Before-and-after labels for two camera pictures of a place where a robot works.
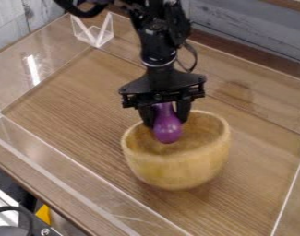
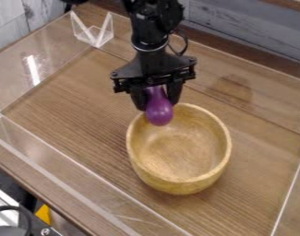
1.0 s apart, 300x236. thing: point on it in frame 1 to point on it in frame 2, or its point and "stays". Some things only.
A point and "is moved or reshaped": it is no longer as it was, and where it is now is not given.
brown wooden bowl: [184, 164] is moved or reshaped
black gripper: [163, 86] to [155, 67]
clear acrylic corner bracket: [95, 35] stays
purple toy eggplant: [167, 124] is moved or reshaped
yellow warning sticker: [44, 214] stays
